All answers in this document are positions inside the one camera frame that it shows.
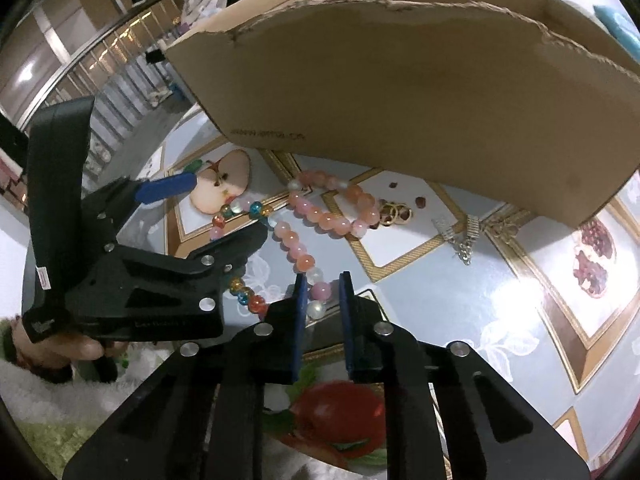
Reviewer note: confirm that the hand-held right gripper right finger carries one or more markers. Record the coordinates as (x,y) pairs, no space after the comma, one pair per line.
(346,320)

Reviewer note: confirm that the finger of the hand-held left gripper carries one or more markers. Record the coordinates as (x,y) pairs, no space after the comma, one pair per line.
(225,255)
(165,187)

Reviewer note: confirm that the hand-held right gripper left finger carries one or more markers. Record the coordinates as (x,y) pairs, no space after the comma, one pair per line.
(300,320)

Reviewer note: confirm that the gold hoop earring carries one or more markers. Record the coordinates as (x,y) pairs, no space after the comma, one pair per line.
(404,214)
(386,212)

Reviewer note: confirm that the gold bow earring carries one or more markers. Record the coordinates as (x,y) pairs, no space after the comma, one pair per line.
(500,223)

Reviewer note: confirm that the brown cardboard box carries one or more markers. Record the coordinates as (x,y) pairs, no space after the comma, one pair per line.
(400,85)

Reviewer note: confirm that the person's left forearm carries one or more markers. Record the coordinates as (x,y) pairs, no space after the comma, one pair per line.
(11,347)

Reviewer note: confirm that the person's left hand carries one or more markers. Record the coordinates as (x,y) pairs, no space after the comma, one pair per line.
(65,349)

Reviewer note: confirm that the metal stair railing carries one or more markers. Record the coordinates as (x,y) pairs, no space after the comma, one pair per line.
(75,70)

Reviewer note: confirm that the pile of clothes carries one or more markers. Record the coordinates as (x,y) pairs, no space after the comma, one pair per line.
(205,0)

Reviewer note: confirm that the white green fleece garment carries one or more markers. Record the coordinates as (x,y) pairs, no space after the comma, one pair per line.
(50,410)

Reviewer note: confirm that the teal printed pillow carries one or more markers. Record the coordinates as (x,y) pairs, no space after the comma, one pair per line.
(620,25)

